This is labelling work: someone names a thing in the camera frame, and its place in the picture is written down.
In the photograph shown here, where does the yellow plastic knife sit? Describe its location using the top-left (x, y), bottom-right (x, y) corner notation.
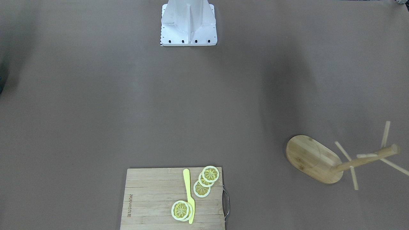
top-left (183, 168), bottom-right (196, 224)

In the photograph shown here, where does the bamboo cutting board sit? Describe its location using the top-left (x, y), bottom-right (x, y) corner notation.
top-left (120, 166), bottom-right (229, 230)

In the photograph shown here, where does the white pedestal column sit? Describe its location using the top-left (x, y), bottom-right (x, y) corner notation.
top-left (160, 0), bottom-right (218, 47)

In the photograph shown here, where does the wooden cup rack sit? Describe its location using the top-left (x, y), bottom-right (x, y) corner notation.
top-left (286, 121), bottom-right (409, 191)

